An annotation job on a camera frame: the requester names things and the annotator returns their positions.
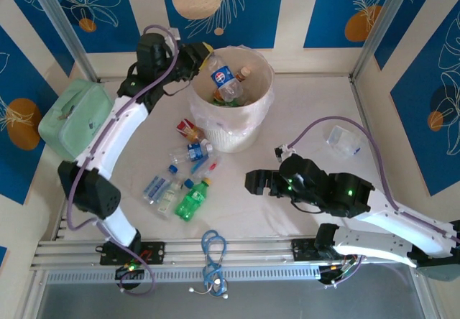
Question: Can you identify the slotted grey cable duct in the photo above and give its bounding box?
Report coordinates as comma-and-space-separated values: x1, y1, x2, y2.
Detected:
45, 264, 323, 285

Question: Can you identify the aluminium mounting rail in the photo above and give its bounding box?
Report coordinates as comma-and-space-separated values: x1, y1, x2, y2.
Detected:
30, 239, 421, 272

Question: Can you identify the red orange tea bottle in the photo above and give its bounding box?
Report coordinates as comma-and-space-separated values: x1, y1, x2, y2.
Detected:
175, 118, 206, 144

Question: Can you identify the aluminium side rail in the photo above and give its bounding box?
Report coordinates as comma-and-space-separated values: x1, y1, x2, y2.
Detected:
350, 78, 423, 226
53, 196, 82, 243

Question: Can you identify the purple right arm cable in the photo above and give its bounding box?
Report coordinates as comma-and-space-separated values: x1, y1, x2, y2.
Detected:
289, 116, 460, 290

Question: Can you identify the blue stethoscope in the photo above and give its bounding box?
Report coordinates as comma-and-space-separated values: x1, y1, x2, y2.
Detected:
189, 229, 230, 300

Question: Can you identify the aluminium frame post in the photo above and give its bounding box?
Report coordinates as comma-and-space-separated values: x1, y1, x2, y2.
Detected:
350, 0, 413, 85
27, 0, 100, 83

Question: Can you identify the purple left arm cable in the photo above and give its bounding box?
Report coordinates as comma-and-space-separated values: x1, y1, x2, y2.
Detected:
66, 24, 180, 297

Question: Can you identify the clear bottle white green label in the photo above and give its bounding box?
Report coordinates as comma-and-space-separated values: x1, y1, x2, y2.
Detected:
157, 177, 185, 220

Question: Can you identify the clear soda water bottle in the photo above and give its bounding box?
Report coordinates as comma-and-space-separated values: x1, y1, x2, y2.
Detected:
142, 164, 180, 205

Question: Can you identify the blue label white cap bottle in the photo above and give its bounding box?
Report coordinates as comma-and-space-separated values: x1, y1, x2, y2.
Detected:
168, 139, 215, 165

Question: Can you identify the clear plastic container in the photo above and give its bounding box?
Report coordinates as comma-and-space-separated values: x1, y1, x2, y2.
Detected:
326, 124, 362, 160

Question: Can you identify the clear bottle red blue label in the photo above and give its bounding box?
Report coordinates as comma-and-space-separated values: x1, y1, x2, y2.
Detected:
183, 154, 221, 190

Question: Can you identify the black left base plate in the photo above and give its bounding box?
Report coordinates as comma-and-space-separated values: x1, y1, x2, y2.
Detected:
98, 240, 167, 267

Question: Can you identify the mint green medicine bag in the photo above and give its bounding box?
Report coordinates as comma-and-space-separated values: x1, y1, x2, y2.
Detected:
37, 77, 118, 162

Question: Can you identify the thin aluminium rail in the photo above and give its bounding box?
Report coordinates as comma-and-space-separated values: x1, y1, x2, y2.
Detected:
96, 75, 355, 83

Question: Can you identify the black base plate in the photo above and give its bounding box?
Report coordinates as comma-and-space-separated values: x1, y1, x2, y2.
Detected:
288, 237, 323, 262
98, 240, 167, 267

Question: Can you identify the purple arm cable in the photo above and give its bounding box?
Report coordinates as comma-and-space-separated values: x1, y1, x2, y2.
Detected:
66, 24, 180, 297
289, 116, 460, 290

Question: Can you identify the white round waste bin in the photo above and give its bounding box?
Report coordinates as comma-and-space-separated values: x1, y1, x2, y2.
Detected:
189, 45, 276, 154

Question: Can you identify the green plastic soda bottle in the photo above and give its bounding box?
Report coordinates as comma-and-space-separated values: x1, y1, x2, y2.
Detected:
223, 96, 249, 108
175, 177, 212, 223

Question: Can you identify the clear plastic bin liner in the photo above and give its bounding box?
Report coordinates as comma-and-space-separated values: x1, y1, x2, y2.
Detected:
189, 45, 276, 141

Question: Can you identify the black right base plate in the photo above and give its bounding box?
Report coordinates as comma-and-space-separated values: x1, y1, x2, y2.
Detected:
288, 237, 323, 262

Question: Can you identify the brown drink bottle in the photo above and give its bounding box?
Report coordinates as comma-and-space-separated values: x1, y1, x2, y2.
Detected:
235, 66, 252, 85

